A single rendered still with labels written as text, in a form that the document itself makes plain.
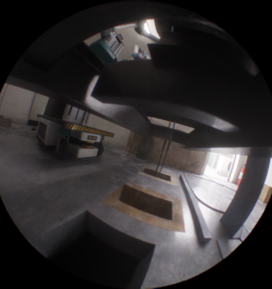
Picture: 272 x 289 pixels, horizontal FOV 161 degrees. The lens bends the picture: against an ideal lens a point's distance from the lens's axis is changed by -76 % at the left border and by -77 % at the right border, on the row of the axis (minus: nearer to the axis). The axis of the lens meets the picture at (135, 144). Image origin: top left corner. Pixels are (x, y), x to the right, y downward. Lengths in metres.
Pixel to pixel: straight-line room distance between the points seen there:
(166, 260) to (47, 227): 0.38
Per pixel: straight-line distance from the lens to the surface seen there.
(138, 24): 1.38
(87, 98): 0.55
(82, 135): 0.82
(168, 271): 0.39
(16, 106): 2.94
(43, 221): 0.41
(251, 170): 0.67
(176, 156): 1.94
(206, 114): 0.32
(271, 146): 0.33
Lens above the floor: 0.33
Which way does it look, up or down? 3 degrees down
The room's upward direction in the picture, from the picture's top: 16 degrees clockwise
